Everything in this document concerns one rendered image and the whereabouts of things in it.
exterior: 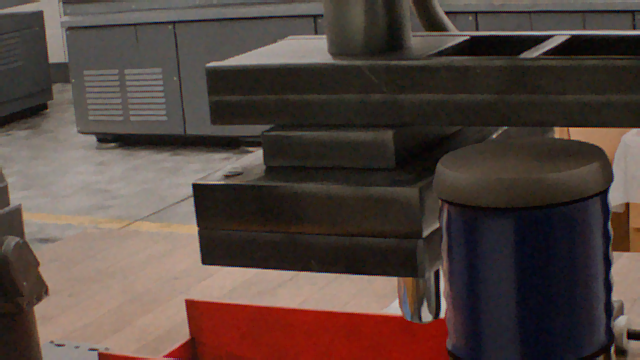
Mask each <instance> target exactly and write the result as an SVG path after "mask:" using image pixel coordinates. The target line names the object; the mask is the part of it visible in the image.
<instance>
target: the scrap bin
mask: <svg viewBox="0 0 640 360"><path fill-rule="evenodd" d="M184 301H185V310H186V318H187V323H188V327H189V335H190V336H189V337H187V338H186V339H184V340H183V341H181V342H180V343H178V344H177V345H174V346H173V347H171V348H170V349H168V350H167V351H165V352H164V353H162V354H161V355H159V356H158V357H151V356H148V355H141V354H132V353H121V352H113V351H111V350H101V349H100V350H98V351H97V357H98V360H449V357H448V355H447V351H446V342H445V340H446V333H447V331H448V328H447V325H446V322H445V316H440V317H439V319H437V320H435V321H433V322H431V323H427V324H418V323H415V322H412V321H409V320H407V319H405V318H403V316H402V314H398V313H384V312H369V311H356V310H340V309H327V308H312V307H298V306H283V305H269V304H263V303H254V302H240V301H225V300H211V299H198V297H186V298H185V299H184Z"/></svg>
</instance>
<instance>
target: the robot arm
mask: <svg viewBox="0 0 640 360"><path fill-rule="evenodd" d="M39 267H40V263H39V261H38V259H37V258H36V256H35V254H34V253H33V251H32V249H31V248H30V246H29V243H28V242H27V241H26V237H25V229H24V221H23V212H22V203H10V199H9V190H8V184H7V178H6V177H5V175H4V174H3V170H2V167H1V164H0V360H98V357H97V351H98V350H100V349H101V350H111V351H113V349H112V347H110V346H101V345H91V344H83V343H81V342H71V341H61V340H55V341H53V340H52V341H49V342H48V341H46V342H44V343H42V344H40V339H39V332H38V326H37V319H36V313H35V310H34V306H35V305H36V304H38V303H39V302H41V301H42V300H44V299H45V298H47V297H48V298H49V297H50V292H49V286H48V284H47V282H46V280H45V279H44V277H43V275H42V274H41V272H40V271H39Z"/></svg>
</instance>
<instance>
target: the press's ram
mask: <svg viewBox="0 0 640 360"><path fill-rule="evenodd" d="M322 6H323V17H324V28H325V35H299V37H289V38H286V39H285V40H284V41H282V42H278V43H275V44H272V45H269V46H265V47H262V48H259V49H256V50H255V51H253V52H249V53H246V54H243V55H240V56H237V57H233V58H230V59H227V60H224V61H217V63H211V64H208V65H206V66H205V73H206V82H207V91H208V100H209V107H208V109H210V113H209V118H211V121H210V124H212V125H233V126H274V127H270V128H268V129H266V130H264V132H262V133H261V141H262V149H260V150H257V151H255V152H253V153H251V154H249V155H247V156H243V158H241V159H239V160H237V161H235V162H233V163H231V164H228V165H225V166H223V167H221V168H219V169H217V170H215V172H212V173H210V174H207V175H205V176H203V177H201V178H199V179H197V180H194V181H192V182H191V187H192V195H193V204H194V208H195V213H196V222H197V227H199V228H198V239H199V249H200V257H201V264H202V265H204V266H220V267H238V268H257V270H274V271H292V272H309V273H328V274H345V275H363V276H381V277H396V281H397V294H398V307H399V309H400V311H401V314H402V316H403V318H405V319H407V320H409V321H412V322H415V323H418V324H427V323H431V322H433V321H435V320H437V319H439V317H440V316H443V315H444V314H445V310H446V303H445V300H444V296H443V289H444V283H445V281H444V277H443V274H442V271H441V266H442V261H443V255H442V252H441V249H440V246H439V242H440V237H441V230H440V226H439V223H438V220H437V219H438V214H439V207H441V206H439V203H438V200H437V196H436V195H435V194H434V192H433V190H432V182H433V179H434V175H435V170H436V166H437V164H438V162H440V161H439V160H441V159H442V158H443V157H444V155H445V154H447V153H449V152H451V151H454V150H456V149H460V148H463V147H466V146H470V145H474V144H478V143H485V142H490V141H497V140H506V139H517V138H541V137H547V138H555V136H554V135H555V127H558V128H633V129H640V30H639V31H624V30H610V31H586V30H580V31H550V32H546V31H520V32H504V31H489V32H458V33H452V32H427V33H412V31H411V17H410V14H409V4H408V0H322Z"/></svg>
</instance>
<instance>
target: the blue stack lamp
mask: <svg viewBox="0 0 640 360"><path fill-rule="evenodd" d="M611 185H612V184H611ZM611 185H610V186H609V187H607V188H605V189H603V191H602V192H599V193H596V194H594V195H591V196H587V197H584V198H580V199H576V200H571V201H566V202H560V203H554V204H546V205H540V206H535V207H518V208H494V207H478V206H469V205H463V204H457V203H453V202H449V201H446V200H443V198H441V197H438V196H437V195H436V196H437V200H438V203H439V206H441V207H439V214H438V219H437V220H438V223H439V226H440V230H441V237H440V242H439V246H440V249H441V252H442V255H443V261H442V266H441V271H442V274H443V277H444V281H445V283H444V289H443V296H444V300H445V303H446V311H445V322H446V325H447V328H448V331H447V333H446V340H445V342H446V345H447V347H448V348H449V350H451V351H452V352H453V353H454V354H456V355H457V356H459V357H462V358H465V359H467V360H574V359H576V358H580V357H583V356H586V355H589V354H592V353H594V352H596V351H598V350H600V349H602V347H604V346H605V345H606V344H608V343H609V342H610V341H611V340H612V338H613V336H614V334H615V333H616V329H615V325H614V322H613V315H614V310H615V305H614V301H613V298H612V294H613V291H614V286H615V281H614V278H613V275H612V271H611V270H612V266H613V261H614V257H613V253H612V250H611V247H610V246H611V240H612V236H613V229H612V225H611V222H610V220H611V215H612V210H613V207H612V204H611V200H610V197H609V195H610V189H611Z"/></svg>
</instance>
